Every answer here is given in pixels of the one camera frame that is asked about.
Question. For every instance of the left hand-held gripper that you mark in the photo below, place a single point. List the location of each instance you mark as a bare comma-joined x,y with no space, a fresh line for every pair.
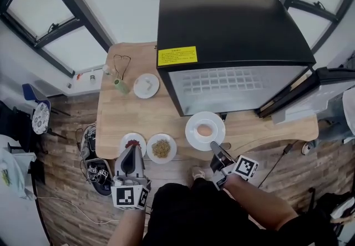
127,196

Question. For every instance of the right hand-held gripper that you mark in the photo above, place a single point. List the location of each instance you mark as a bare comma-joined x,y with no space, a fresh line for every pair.
247,167

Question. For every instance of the dark red beans pile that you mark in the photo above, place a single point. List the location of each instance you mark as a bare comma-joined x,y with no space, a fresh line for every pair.
131,143

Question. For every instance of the white round plate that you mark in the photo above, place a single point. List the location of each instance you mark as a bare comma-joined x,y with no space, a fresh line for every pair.
124,137
194,142
161,159
140,92

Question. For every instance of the brown egg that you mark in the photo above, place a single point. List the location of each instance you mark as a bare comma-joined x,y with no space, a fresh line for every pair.
203,130

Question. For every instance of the pile of green-brown grains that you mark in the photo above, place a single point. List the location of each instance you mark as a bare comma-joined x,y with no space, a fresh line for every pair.
161,148

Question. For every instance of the black mini fridge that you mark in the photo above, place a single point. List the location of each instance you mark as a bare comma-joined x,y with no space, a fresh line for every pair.
222,23

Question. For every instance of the person's left forearm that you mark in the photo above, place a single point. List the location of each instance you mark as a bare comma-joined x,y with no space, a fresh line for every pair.
129,228

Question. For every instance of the person's right forearm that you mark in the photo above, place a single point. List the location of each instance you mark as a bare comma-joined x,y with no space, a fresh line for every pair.
263,206

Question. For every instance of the bags of equipment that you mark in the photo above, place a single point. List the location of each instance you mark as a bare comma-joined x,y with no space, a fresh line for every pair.
87,142

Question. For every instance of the person's right shoe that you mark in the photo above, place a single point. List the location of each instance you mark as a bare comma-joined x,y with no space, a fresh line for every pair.
198,173

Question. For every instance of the person's black shorts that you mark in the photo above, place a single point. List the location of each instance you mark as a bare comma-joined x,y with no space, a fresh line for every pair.
199,220

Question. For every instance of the green cup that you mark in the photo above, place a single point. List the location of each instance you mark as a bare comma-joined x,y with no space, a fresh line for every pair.
121,87

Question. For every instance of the small glass jar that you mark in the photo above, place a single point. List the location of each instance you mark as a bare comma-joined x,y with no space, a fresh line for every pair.
92,79

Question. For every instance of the clear plastic bottle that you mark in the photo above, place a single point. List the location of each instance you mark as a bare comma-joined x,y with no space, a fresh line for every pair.
106,70

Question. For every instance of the patterned round cushion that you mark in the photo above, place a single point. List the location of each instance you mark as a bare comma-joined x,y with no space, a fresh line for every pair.
40,118

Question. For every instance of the black office chair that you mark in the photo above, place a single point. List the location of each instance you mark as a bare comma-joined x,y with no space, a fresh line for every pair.
324,206

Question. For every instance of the clear plastic bag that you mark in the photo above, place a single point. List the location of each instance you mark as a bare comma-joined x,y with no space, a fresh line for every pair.
14,173

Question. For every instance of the blue chair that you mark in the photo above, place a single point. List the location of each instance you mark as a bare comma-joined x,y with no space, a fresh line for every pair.
29,94

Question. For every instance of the white side desk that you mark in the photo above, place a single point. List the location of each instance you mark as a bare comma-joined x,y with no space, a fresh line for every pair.
16,222

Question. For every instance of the large black-frame window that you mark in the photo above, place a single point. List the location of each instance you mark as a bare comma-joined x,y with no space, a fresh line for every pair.
41,6

